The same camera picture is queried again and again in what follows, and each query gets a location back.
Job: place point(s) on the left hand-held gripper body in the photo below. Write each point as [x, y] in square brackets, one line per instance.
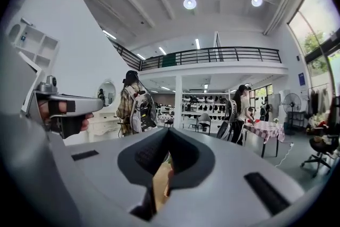
[79, 103]

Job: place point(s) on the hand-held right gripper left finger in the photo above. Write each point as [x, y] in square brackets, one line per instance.
[138, 164]

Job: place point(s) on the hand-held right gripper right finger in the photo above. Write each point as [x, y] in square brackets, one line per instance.
[194, 164]

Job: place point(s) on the person's left hand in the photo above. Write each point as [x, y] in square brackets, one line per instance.
[86, 119]

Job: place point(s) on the person's right hand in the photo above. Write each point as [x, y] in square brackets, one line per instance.
[170, 175]

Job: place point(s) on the white dressing table with mirror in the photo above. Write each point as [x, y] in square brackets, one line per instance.
[106, 114]

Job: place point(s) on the grey chair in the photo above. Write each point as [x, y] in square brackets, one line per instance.
[204, 122]

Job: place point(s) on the white shelf of helmets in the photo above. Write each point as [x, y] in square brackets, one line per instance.
[204, 106]

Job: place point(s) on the white tube light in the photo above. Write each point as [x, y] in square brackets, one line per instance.
[197, 43]
[141, 56]
[109, 34]
[162, 50]

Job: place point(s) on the table with checkered cloth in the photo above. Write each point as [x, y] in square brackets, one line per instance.
[265, 129]

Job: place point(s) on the dark green banner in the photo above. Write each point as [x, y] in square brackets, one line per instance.
[169, 59]

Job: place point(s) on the white cabinet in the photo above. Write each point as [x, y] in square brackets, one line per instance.
[283, 103]

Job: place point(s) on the black mezzanine railing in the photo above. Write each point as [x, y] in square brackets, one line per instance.
[212, 57]

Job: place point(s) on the black standing fan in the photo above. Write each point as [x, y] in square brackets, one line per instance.
[291, 103]

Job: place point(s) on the black office chair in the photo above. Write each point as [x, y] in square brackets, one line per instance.
[322, 151]

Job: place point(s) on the clothes rack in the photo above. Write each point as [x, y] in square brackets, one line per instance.
[320, 101]

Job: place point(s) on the round ceiling light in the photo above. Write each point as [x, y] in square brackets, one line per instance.
[256, 1]
[189, 3]

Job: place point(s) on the large black-framed window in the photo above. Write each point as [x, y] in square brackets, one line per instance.
[316, 34]

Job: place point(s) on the left hand-held gripper camera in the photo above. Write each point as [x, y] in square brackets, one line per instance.
[50, 82]

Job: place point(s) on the white wall shelf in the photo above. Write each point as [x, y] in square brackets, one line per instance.
[34, 42]

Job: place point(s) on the blue wall poster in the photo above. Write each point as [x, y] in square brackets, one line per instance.
[301, 79]

